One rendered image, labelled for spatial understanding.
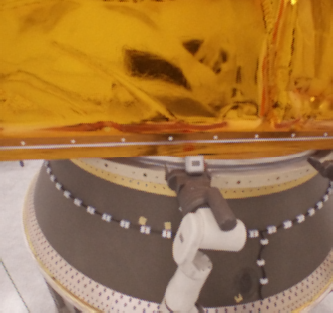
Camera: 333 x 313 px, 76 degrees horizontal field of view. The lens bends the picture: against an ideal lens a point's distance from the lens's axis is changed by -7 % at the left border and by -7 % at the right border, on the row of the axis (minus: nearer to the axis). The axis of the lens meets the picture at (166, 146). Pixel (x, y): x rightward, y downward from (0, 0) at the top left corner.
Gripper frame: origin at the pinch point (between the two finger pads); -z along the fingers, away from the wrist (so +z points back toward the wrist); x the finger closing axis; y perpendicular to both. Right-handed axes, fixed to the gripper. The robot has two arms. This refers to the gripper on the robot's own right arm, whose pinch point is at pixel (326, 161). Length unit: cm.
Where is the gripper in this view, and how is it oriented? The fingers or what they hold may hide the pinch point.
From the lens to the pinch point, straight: 91.6
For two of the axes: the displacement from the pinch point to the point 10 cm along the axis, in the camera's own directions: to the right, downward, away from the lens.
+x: -9.9, 0.3, -1.6
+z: 1.6, 4.5, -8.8
